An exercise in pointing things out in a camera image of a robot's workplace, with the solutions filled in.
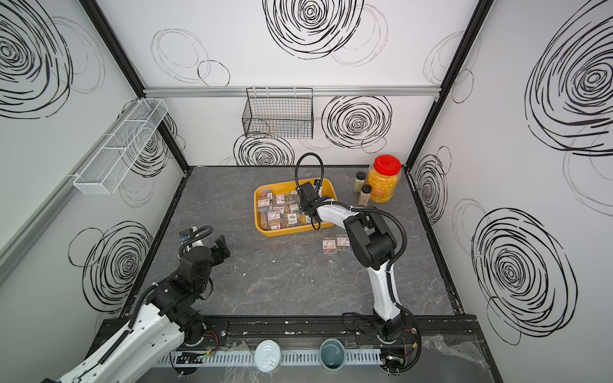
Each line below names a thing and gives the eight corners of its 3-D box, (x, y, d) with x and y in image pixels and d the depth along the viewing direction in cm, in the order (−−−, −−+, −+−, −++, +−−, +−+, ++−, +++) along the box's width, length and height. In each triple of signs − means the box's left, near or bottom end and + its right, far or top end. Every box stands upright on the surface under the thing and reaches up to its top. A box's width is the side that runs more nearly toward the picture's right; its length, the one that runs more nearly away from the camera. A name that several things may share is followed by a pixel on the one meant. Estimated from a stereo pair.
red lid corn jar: (366, 203, 108) (376, 174, 93) (363, 183, 116) (370, 153, 101) (391, 203, 108) (404, 174, 93) (385, 183, 116) (397, 153, 101)
